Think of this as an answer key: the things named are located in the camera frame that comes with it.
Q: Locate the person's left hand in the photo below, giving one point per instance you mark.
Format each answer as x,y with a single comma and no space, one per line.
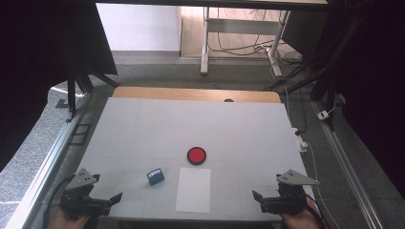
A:
67,222

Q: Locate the white power strip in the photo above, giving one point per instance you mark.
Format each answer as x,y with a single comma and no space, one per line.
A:
300,140

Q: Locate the small white adapter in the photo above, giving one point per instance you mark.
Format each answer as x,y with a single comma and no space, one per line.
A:
323,115

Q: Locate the person's right hand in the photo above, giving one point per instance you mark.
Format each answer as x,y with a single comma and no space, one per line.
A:
301,220

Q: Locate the white paper sheet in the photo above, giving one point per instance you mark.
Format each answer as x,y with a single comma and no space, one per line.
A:
193,190

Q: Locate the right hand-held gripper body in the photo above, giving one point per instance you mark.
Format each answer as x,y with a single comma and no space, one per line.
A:
286,197

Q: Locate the aluminium floor rail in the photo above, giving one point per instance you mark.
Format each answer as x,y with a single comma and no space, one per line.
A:
41,168
347,171

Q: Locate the black metal stand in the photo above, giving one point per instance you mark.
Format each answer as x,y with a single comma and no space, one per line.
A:
76,82
321,76

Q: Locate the black curtain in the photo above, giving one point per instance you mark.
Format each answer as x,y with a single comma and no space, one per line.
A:
38,63
372,79

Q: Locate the round red ink pad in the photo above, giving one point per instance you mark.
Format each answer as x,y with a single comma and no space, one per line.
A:
196,155

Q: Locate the blue stamp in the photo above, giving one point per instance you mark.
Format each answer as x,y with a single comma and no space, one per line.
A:
155,176

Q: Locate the white metal desk frame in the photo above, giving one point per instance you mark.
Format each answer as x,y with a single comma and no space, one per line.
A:
242,27

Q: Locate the wooden table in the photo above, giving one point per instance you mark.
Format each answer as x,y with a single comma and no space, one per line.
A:
191,93

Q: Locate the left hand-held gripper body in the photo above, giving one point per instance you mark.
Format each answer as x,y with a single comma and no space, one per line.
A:
81,198

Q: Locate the large white board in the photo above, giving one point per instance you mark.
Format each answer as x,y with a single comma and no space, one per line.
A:
203,127

